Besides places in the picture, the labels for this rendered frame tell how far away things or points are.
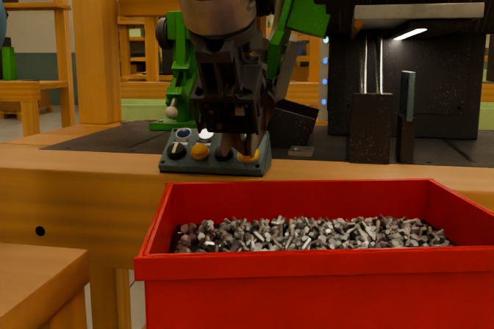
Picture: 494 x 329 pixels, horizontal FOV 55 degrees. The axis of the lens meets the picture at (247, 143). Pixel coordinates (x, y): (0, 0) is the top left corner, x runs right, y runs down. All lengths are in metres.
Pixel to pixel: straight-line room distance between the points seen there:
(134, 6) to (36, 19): 11.12
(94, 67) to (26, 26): 11.29
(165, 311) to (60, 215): 0.42
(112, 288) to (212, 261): 1.20
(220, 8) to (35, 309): 0.33
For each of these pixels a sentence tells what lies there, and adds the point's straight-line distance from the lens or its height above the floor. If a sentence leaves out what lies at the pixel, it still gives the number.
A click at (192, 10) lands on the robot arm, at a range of 0.46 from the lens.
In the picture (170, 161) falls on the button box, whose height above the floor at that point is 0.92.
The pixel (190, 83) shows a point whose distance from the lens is 1.11.
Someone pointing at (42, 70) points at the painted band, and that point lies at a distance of 12.46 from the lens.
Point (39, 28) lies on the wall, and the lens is 12.49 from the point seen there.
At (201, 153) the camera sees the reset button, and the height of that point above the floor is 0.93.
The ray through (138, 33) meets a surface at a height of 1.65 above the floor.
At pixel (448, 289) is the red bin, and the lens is 0.40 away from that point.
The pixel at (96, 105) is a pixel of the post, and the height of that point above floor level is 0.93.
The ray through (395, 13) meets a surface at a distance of 0.67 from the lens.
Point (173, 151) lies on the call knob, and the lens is 0.67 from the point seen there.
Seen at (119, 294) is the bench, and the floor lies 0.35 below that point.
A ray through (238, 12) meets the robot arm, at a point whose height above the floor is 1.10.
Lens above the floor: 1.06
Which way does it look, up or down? 10 degrees down
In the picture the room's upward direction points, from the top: straight up
